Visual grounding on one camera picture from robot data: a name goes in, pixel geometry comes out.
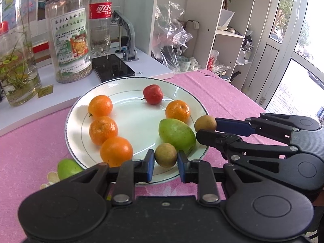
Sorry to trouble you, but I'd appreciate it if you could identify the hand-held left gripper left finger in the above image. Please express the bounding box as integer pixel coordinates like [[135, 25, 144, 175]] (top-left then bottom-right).
[[73, 149, 155, 206]]

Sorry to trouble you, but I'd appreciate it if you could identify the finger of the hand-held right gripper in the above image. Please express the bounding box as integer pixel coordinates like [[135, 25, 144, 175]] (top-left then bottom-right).
[[196, 129, 299, 169], [215, 113, 321, 137]]

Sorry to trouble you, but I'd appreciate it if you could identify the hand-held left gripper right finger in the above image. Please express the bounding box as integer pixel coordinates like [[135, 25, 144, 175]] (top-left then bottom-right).
[[177, 151, 256, 206]]

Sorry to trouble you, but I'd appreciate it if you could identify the brown longan fruit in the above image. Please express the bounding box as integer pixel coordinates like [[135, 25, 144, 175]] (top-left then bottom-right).
[[194, 115, 217, 132], [155, 143, 178, 168]]

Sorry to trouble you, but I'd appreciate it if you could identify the large green jujube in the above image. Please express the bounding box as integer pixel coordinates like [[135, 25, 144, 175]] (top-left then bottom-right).
[[158, 118, 197, 155]]

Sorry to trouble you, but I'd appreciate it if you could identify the large orange mandarin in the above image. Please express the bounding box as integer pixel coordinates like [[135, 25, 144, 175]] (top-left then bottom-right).
[[100, 136, 134, 167]]

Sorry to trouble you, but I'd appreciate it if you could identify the white round plate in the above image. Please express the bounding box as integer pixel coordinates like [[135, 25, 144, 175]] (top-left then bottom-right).
[[64, 77, 210, 186]]

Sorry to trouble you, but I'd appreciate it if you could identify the red hawthorn fruit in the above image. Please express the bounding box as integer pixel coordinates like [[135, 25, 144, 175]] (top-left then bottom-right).
[[142, 84, 164, 105]]

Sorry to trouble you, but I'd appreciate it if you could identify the pink floral tablecloth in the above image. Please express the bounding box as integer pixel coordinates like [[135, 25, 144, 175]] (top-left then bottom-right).
[[0, 69, 289, 241]]

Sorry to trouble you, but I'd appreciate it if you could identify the plastic bag with red contents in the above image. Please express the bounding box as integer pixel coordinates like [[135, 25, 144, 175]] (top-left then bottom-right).
[[206, 49, 231, 74]]

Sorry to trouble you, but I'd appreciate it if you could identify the patterned paper cup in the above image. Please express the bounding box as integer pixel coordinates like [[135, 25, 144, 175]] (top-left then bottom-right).
[[176, 55, 191, 72]]

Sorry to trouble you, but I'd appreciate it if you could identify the glass balcony door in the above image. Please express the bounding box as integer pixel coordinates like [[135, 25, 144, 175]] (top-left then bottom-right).
[[243, 0, 324, 122]]

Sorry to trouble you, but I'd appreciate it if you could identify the white square plant pot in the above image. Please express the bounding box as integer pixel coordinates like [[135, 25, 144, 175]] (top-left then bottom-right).
[[219, 9, 235, 31]]

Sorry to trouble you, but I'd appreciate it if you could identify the black smartphone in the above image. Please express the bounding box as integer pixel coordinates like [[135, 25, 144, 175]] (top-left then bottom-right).
[[92, 54, 136, 83]]

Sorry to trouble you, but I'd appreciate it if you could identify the clear crumpled plastic bag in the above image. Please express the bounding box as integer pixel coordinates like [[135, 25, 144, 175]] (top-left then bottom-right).
[[151, 1, 194, 72]]

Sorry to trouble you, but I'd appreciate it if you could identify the white side desk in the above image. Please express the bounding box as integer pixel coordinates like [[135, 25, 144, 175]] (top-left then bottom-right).
[[0, 34, 175, 137]]

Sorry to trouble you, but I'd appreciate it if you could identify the white shelf unit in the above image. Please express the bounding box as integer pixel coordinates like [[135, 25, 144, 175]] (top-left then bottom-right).
[[149, 0, 281, 92]]

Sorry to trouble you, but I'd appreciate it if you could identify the small yellow card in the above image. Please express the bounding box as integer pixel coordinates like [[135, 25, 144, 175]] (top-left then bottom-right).
[[37, 85, 54, 98]]

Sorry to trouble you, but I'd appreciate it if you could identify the labelled clear jar black lid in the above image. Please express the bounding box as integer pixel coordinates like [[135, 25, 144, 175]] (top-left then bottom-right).
[[45, 0, 93, 84]]

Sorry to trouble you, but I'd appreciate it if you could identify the cola bottle red cap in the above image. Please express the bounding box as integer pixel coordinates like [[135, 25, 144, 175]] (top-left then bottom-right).
[[89, 0, 113, 56]]

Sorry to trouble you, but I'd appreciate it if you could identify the clear jar with water plant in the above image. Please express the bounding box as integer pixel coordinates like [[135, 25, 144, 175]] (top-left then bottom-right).
[[0, 21, 42, 107]]

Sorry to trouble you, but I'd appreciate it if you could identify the grey metal bracket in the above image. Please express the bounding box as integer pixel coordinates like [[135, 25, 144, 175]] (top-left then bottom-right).
[[111, 10, 140, 62]]

